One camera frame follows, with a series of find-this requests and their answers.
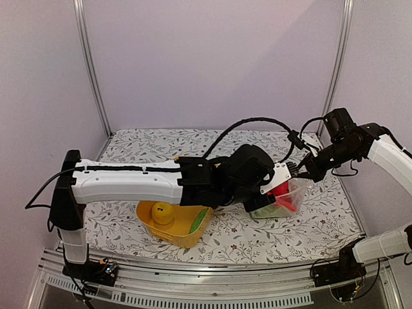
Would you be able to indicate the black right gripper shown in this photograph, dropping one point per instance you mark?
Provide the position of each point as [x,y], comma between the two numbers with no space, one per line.
[315,172]

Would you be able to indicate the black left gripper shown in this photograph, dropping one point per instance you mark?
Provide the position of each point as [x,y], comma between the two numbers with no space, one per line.
[262,203]

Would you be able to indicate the yellow toy lemon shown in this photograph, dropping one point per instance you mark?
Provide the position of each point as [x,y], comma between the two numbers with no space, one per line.
[162,213]

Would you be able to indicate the green toy broccoli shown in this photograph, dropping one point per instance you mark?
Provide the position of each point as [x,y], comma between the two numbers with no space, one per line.
[267,212]

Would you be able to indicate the red toy apple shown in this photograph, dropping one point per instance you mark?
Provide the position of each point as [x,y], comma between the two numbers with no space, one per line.
[281,189]

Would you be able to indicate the orange toy carrot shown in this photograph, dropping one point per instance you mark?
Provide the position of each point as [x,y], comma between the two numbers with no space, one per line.
[286,202]

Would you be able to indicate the clear zip top bag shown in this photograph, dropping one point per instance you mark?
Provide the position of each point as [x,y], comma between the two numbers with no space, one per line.
[297,190]

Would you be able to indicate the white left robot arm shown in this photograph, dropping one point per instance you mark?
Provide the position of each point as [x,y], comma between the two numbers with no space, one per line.
[80,182]

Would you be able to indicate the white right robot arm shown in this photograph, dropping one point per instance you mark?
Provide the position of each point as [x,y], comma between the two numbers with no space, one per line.
[375,143]

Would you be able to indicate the green toy cucumber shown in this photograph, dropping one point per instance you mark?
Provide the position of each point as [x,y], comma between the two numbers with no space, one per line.
[198,220]

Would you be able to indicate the yellow plastic basket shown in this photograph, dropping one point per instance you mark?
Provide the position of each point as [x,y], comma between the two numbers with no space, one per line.
[180,228]

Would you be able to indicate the floral tablecloth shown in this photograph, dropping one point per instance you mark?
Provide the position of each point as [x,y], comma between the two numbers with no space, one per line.
[325,221]

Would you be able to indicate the right aluminium frame post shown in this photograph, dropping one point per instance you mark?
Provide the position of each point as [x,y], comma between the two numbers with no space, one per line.
[344,34]

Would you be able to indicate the aluminium frame post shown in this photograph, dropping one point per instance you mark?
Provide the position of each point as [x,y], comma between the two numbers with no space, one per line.
[344,34]
[80,17]

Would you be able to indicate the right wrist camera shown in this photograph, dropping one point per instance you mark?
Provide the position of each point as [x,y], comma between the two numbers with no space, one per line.
[297,140]

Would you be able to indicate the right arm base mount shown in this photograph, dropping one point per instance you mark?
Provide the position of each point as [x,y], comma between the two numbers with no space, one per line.
[346,268]

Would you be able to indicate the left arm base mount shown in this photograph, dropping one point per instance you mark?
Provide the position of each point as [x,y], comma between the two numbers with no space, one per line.
[102,272]

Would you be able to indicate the left aluminium frame post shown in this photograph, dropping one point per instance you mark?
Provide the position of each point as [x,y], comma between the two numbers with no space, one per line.
[80,17]

